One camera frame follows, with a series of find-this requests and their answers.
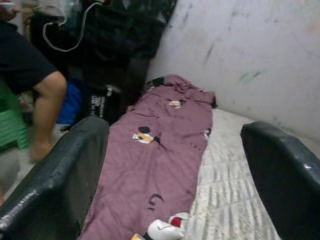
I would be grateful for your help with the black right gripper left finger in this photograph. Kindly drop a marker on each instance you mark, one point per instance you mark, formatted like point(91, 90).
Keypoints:
point(50, 187)

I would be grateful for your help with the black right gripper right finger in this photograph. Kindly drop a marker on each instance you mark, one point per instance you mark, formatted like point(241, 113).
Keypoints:
point(287, 187)

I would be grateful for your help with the white quilted mattress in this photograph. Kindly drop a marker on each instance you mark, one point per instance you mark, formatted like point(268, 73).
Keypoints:
point(225, 187)

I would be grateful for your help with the green plastic stool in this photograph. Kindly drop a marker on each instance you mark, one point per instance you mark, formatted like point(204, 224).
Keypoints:
point(12, 125)

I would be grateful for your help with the blue bag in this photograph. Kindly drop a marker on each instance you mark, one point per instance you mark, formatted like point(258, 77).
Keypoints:
point(72, 102)

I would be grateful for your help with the black bag white lettering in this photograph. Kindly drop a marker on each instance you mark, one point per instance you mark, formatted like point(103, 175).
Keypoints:
point(100, 107)

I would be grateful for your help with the purple cartoon print blanket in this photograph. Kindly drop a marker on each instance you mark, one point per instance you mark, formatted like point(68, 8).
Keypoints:
point(155, 150)

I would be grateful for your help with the person in black clothes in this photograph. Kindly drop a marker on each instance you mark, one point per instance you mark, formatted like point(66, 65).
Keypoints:
point(25, 62)

